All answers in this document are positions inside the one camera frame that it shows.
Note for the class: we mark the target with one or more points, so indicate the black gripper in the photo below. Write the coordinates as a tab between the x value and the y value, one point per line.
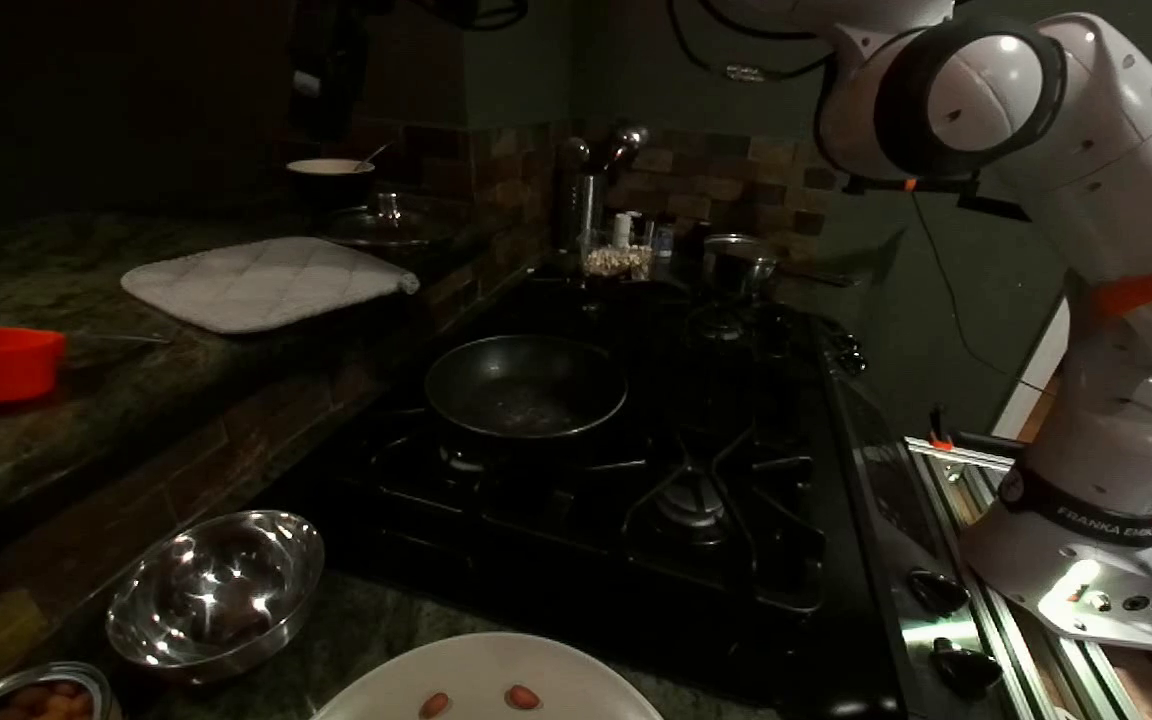
327	65

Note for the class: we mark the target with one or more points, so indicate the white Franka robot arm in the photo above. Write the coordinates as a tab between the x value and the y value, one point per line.
1081	266

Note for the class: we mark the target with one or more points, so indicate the black frying pan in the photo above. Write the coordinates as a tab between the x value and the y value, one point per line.
524	385

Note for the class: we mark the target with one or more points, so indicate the dark bowl with white inside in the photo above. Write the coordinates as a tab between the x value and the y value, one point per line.
330	175

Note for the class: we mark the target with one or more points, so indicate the white quilted mat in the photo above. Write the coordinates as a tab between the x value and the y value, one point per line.
268	282

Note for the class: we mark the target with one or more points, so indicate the small spice jar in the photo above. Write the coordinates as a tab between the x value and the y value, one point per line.
625	231

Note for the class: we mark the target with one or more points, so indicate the steel cup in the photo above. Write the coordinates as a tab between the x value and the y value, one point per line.
735	272

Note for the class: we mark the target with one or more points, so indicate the shiny steel bowl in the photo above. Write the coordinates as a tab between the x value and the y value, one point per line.
210	595

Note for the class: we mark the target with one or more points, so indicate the black gas stove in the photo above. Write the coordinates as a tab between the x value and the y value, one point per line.
681	535

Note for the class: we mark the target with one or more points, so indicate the white plate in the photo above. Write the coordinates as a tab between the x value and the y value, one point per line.
468	680

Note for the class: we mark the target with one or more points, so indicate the brown nut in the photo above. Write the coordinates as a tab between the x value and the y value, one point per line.
432	704
520	697

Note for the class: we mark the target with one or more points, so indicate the black rod with orange clips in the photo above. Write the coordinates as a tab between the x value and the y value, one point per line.
991	207

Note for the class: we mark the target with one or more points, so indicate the small bowl with food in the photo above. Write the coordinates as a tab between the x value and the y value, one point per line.
28	697

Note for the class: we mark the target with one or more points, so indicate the metal clamp with orange tip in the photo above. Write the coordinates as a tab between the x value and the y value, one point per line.
960	449

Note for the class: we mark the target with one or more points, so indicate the black stove knob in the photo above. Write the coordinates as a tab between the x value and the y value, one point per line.
971	666
938	595

